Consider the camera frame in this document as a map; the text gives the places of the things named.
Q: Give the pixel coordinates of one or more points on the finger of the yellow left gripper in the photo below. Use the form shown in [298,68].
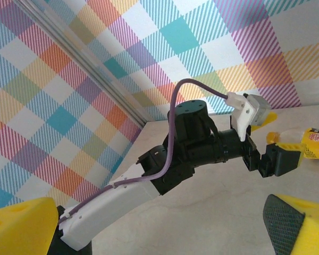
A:
[270,117]
[284,162]

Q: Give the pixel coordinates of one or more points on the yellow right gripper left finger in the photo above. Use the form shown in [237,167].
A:
[18,228]

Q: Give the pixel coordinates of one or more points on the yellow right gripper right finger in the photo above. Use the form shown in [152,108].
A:
[313,233]

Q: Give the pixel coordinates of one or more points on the orange juice bottle yellow label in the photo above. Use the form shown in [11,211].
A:
[317,146]

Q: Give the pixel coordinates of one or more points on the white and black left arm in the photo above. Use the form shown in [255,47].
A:
[109,204]

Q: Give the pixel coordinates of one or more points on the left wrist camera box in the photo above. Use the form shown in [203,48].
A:
[244,117]

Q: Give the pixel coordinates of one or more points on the aluminium corner post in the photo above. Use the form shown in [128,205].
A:
[82,59]

